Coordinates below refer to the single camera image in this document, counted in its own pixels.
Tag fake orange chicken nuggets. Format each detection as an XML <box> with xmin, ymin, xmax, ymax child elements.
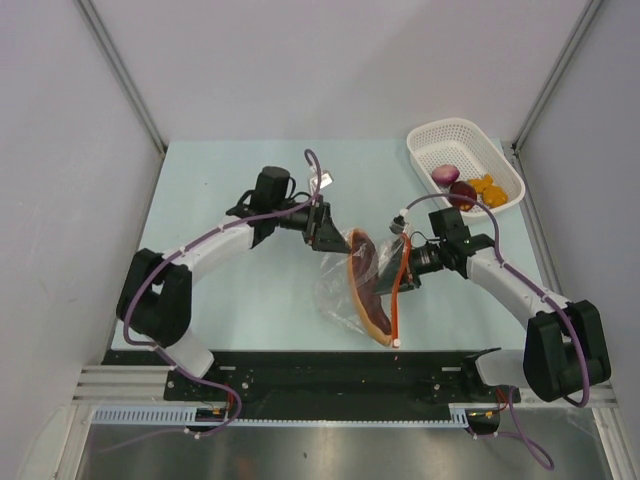
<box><xmin>468</xmin><ymin>174</ymin><xmax>509</xmax><ymax>208</ymax></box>

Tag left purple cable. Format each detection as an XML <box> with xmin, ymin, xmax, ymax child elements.
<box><xmin>122</xmin><ymin>148</ymin><xmax>324</xmax><ymax>431</ymax></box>

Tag fake dark red fig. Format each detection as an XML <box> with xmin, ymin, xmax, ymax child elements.
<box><xmin>449</xmin><ymin>181</ymin><xmax>477</xmax><ymax>212</ymax></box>

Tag aluminium frame post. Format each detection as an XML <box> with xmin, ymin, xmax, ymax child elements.
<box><xmin>72</xmin><ymin>0</ymin><xmax>168</xmax><ymax>158</ymax></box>
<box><xmin>511</xmin><ymin>0</ymin><xmax>607</xmax><ymax>155</ymax></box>

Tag purple cable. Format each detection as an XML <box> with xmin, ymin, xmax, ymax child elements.
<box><xmin>399</xmin><ymin>192</ymin><xmax>591</xmax><ymax>471</ymax></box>
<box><xmin>122</xmin><ymin>148</ymin><xmax>324</xmax><ymax>431</ymax></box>

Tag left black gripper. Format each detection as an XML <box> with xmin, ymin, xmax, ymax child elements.
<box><xmin>272</xmin><ymin>195</ymin><xmax>350</xmax><ymax>254</ymax></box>

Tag fake purple onion half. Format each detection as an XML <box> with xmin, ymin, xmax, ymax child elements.
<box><xmin>431</xmin><ymin>164</ymin><xmax>460</xmax><ymax>188</ymax></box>

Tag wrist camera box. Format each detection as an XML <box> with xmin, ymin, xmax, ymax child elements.
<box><xmin>308</xmin><ymin>170</ymin><xmax>334</xmax><ymax>195</ymax></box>
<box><xmin>389</xmin><ymin>208</ymin><xmax>413</xmax><ymax>236</ymax></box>

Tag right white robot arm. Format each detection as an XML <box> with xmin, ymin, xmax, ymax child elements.
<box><xmin>374</xmin><ymin>208</ymin><xmax>611</xmax><ymax>405</ymax></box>

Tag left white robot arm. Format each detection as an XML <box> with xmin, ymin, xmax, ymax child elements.
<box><xmin>116</xmin><ymin>166</ymin><xmax>350</xmax><ymax>400</ymax></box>

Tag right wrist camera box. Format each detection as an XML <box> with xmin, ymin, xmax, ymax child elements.
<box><xmin>389</xmin><ymin>208</ymin><xmax>413</xmax><ymax>236</ymax></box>

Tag white perforated plastic basket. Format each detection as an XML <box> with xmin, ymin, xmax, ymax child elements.
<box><xmin>406</xmin><ymin>118</ymin><xmax>526</xmax><ymax>214</ymax></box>

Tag right aluminium frame post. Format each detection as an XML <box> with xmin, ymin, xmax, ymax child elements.
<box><xmin>511</xmin><ymin>0</ymin><xmax>607</xmax><ymax>155</ymax></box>

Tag white slotted cable duct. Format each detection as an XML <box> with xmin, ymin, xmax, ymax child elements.
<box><xmin>92</xmin><ymin>406</ymin><xmax>481</xmax><ymax>428</ymax></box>

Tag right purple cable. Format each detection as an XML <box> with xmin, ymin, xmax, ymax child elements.
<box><xmin>399</xmin><ymin>192</ymin><xmax>591</xmax><ymax>471</ymax></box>

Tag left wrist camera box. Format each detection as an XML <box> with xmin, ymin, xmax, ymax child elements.
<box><xmin>308</xmin><ymin>170</ymin><xmax>334</xmax><ymax>195</ymax></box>

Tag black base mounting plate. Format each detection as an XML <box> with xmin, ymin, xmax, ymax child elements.
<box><xmin>102</xmin><ymin>349</ymin><xmax>521</xmax><ymax>421</ymax></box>

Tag left aluminium frame post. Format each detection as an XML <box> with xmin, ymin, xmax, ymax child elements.
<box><xmin>72</xmin><ymin>0</ymin><xmax>168</xmax><ymax>158</ymax></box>

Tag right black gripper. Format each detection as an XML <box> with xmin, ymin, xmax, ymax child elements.
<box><xmin>373</xmin><ymin>237</ymin><xmax>447</xmax><ymax>296</ymax></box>

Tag clear orange zip bag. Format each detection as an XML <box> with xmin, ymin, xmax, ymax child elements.
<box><xmin>315</xmin><ymin>228</ymin><xmax>412</xmax><ymax>349</ymax></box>

